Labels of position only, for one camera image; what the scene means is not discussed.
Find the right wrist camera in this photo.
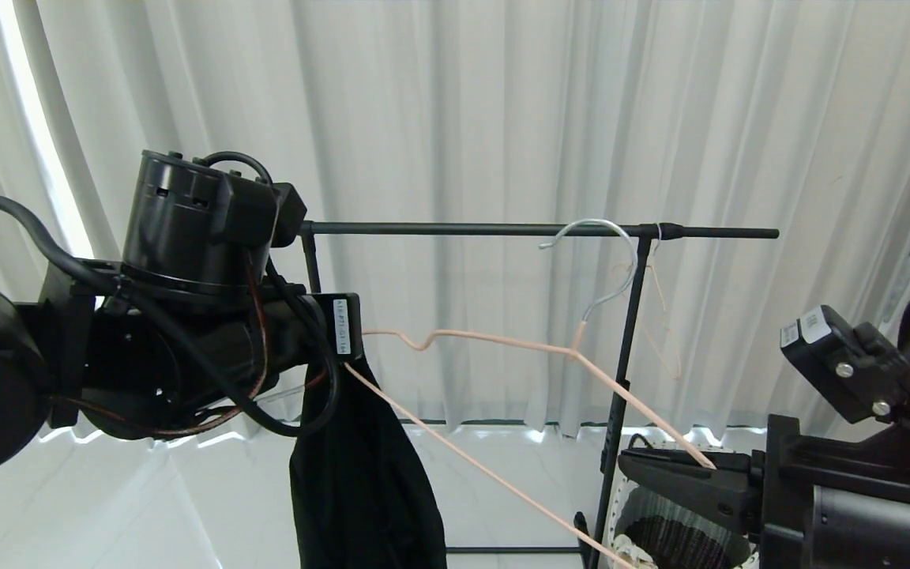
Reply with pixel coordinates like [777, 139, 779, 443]
[779, 304, 910, 507]

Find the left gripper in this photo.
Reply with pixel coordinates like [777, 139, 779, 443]
[96, 292, 366, 441]

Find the white laundry basket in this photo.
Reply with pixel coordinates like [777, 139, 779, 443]
[604, 443, 764, 569]

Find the black clothes rack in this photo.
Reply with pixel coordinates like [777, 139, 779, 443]
[297, 221, 781, 569]

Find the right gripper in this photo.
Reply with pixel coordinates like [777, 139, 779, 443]
[618, 415, 910, 569]

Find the black garment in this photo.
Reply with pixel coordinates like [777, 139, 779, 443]
[289, 360, 449, 569]

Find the pink clothes hanger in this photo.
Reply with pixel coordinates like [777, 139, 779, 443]
[342, 218, 718, 569]
[615, 237, 685, 382]

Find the white curtain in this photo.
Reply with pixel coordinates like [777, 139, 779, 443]
[0, 0, 910, 443]

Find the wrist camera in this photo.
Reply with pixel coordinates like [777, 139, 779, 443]
[779, 304, 910, 507]
[265, 182, 308, 250]

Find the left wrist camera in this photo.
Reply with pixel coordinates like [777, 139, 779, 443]
[265, 182, 308, 250]

